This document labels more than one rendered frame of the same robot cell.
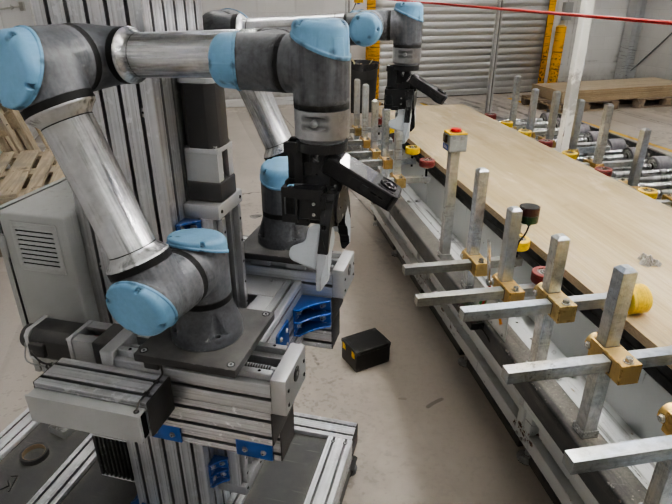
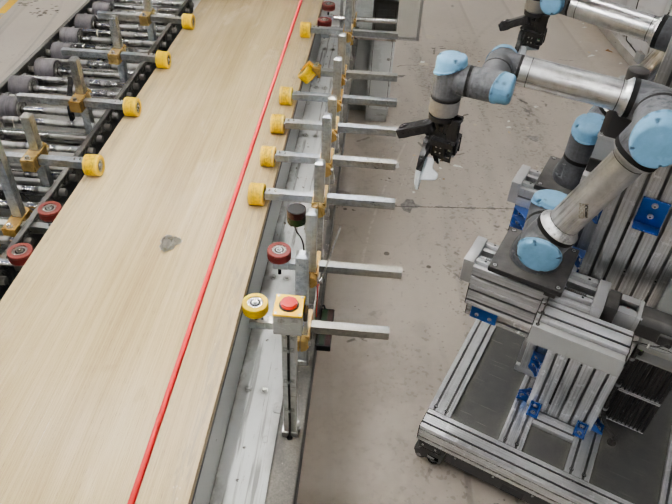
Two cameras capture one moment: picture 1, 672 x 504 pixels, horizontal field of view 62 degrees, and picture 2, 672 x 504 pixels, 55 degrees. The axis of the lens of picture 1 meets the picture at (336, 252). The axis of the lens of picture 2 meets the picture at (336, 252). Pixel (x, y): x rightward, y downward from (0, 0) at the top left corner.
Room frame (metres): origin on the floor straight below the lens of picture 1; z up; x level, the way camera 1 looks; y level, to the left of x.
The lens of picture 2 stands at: (3.05, -0.11, 2.31)
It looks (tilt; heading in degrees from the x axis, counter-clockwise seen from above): 41 degrees down; 193
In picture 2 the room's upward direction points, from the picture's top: 3 degrees clockwise
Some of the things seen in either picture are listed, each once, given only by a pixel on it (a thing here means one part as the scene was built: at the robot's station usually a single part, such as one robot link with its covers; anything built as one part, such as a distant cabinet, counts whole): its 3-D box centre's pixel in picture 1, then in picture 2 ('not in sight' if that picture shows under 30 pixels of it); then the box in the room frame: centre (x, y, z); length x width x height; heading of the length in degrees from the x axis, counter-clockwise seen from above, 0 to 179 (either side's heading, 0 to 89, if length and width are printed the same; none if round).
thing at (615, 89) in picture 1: (611, 89); not in sight; (9.06, -4.36, 0.23); 2.41 x 0.77 x 0.17; 107
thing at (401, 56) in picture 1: (406, 56); (444, 105); (1.57, -0.19, 1.54); 0.08 x 0.08 x 0.05
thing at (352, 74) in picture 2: not in sight; (358, 74); (0.27, -0.68, 0.95); 0.37 x 0.03 x 0.03; 100
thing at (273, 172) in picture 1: (282, 184); (548, 215); (1.49, 0.15, 1.21); 0.13 x 0.12 x 0.14; 173
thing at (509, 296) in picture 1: (507, 288); (310, 269); (1.53, -0.54, 0.85); 0.14 x 0.06 x 0.05; 10
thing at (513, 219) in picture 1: (504, 277); (310, 267); (1.55, -0.53, 0.87); 0.04 x 0.04 x 0.48; 10
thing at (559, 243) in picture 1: (546, 314); (318, 216); (1.31, -0.58, 0.89); 0.04 x 0.04 x 0.48; 10
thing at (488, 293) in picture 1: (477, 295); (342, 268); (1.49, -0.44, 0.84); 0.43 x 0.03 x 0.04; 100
